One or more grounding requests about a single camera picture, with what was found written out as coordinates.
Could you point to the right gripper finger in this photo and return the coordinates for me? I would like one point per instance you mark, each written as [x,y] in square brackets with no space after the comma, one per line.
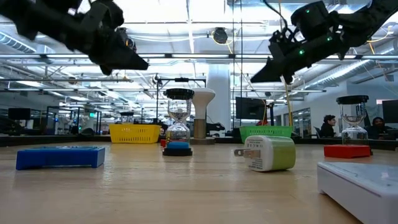
[273,74]

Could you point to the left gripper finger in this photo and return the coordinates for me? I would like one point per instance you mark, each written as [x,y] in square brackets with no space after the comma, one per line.
[124,59]

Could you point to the orange sand hourglass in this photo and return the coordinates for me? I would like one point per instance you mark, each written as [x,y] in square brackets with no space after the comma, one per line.
[353,99]

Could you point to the blue sand hourglass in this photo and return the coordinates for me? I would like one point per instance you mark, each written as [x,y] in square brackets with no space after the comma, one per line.
[178,146]

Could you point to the red rectangular box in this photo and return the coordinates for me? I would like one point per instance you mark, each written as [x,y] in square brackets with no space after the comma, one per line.
[346,151]

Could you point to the blue rectangular box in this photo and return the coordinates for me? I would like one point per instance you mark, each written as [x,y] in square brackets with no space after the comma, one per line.
[60,158]

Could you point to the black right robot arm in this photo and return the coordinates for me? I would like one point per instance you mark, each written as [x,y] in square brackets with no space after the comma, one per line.
[367,21]

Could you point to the small black ceiling reel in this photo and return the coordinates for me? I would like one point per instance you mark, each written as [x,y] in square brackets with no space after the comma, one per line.
[156,78]

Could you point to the black monitor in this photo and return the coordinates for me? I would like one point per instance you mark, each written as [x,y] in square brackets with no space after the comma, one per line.
[248,109]
[390,110]
[18,113]

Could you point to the white building column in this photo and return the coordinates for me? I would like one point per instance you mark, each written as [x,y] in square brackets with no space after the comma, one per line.
[222,93]

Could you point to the green plastic basket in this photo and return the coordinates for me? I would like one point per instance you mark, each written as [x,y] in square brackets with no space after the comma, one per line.
[267,130]

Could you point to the white mushroom table lamp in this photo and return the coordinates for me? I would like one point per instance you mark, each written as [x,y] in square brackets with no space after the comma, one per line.
[204,96]

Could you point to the person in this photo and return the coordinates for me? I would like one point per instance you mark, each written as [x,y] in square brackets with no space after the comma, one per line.
[328,127]
[377,127]

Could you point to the yellow plastic basket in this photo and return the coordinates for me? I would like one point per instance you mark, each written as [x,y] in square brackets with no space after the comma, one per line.
[140,133]

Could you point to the distant robot work cell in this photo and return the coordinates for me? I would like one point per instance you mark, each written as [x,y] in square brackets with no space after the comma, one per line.
[74,119]

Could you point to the green white USB charger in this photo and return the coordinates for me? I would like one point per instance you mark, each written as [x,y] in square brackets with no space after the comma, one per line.
[273,154]

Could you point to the red digital clock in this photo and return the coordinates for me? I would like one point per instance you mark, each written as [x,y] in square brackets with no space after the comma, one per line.
[163,143]

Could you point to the white rectangular box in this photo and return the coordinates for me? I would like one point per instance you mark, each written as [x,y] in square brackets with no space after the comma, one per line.
[363,189]

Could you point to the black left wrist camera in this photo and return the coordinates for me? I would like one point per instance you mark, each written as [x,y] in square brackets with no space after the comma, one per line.
[109,14]

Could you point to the distant black gantry frame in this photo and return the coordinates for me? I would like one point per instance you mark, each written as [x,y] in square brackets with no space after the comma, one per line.
[182,79]

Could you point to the black aluminium table frame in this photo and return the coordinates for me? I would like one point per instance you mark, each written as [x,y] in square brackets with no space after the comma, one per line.
[62,139]

